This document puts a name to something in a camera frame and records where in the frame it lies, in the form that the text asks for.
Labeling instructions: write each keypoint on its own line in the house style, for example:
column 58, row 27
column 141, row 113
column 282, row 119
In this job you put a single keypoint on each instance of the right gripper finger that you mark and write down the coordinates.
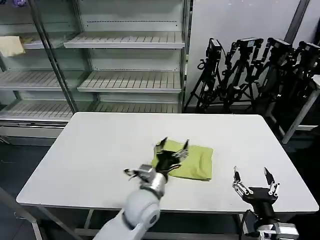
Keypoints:
column 238, row 185
column 273, row 187

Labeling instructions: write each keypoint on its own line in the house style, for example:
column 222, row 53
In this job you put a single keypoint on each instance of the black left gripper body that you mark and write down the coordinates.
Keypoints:
column 165, row 161

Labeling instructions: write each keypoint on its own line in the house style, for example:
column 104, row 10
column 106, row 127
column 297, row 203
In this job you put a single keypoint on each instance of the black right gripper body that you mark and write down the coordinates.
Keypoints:
column 261, row 200

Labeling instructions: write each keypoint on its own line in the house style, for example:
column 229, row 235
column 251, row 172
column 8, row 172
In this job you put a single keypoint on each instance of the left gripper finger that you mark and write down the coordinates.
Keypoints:
column 160, row 146
column 183, row 152

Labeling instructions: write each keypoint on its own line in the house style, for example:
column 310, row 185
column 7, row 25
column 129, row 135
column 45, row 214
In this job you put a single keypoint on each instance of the yellow-green shirt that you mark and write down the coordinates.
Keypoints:
column 197, row 162

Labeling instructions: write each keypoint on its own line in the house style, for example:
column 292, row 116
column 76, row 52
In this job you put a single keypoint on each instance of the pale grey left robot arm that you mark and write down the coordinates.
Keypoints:
column 141, row 205

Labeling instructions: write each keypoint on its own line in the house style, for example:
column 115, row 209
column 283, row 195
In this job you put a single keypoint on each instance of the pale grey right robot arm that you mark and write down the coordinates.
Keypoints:
column 277, row 230

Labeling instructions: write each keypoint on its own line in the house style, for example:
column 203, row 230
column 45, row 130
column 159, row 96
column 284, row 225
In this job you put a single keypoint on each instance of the white table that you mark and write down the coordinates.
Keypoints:
column 82, row 155

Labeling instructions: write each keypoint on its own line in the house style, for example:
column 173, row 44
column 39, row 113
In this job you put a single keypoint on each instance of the open metal shelving unit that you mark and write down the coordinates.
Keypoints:
column 130, row 40

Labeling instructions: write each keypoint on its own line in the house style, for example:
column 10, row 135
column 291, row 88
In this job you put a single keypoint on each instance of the glass-door shelf cabinet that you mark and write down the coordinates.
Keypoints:
column 32, row 80

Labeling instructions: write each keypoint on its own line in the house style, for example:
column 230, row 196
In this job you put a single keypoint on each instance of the grey slanted metal beam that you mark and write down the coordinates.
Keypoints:
column 297, row 20

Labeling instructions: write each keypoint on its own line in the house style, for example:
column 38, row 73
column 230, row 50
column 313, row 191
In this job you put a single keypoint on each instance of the black camera tripod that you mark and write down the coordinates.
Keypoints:
column 303, row 75
column 240, row 72
column 212, row 65
column 273, row 75

